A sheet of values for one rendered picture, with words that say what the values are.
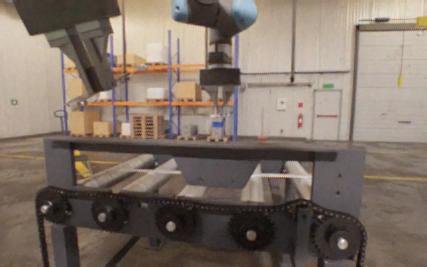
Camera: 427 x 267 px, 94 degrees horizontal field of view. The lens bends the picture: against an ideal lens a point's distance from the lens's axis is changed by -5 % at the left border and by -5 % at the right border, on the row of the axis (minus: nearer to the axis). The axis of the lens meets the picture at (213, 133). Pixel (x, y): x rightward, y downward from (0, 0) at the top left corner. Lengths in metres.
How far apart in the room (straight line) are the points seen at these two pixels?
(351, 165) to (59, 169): 1.21
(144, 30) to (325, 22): 8.21
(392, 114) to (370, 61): 2.39
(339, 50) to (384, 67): 1.91
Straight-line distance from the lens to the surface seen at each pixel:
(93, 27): 0.37
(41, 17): 0.40
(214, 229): 0.92
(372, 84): 10.93
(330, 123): 10.29
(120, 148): 0.99
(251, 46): 10.19
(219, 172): 0.83
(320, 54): 10.45
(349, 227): 0.89
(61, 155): 1.17
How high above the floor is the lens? 1.29
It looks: 7 degrees down
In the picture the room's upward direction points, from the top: straight up
